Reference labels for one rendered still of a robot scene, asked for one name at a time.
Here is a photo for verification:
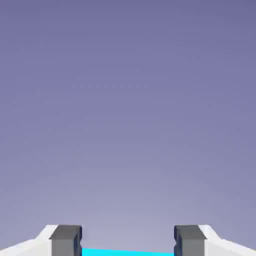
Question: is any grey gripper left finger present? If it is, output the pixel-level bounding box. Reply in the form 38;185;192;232
0;224;83;256

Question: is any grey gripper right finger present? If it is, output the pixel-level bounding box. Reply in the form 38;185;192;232
173;224;256;256

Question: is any large cyan box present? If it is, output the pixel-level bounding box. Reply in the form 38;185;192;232
81;247;175;256

